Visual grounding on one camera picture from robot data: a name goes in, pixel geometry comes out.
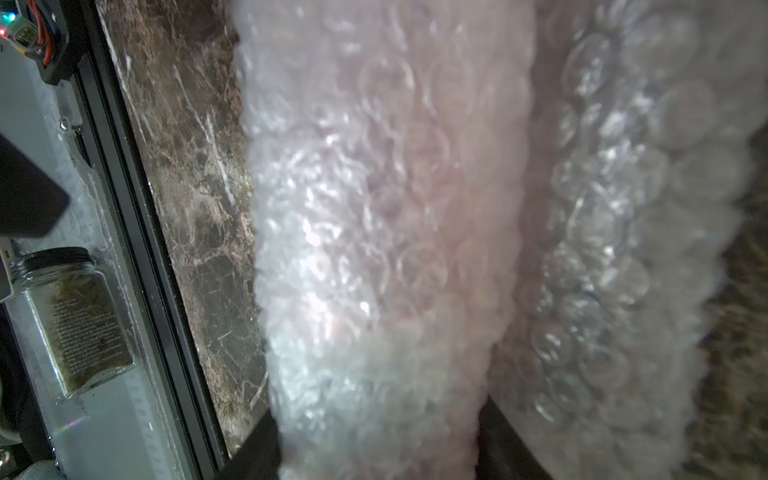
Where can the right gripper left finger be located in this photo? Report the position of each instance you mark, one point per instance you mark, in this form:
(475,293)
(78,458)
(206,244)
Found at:
(259,457)

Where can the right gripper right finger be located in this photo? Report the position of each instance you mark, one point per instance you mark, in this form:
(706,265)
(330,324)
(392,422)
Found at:
(502,454)

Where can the bubble wrap sheet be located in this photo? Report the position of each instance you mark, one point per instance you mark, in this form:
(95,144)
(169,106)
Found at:
(524,200)

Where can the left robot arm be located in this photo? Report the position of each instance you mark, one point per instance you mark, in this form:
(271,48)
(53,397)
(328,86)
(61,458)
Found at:
(31,202)

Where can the glass spice jar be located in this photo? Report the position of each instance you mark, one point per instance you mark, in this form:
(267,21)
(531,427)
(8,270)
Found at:
(65,313)

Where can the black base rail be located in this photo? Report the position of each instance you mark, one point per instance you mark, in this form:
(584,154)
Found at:
(111,144)

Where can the circuit board with wires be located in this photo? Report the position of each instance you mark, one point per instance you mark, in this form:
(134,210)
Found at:
(32,28)

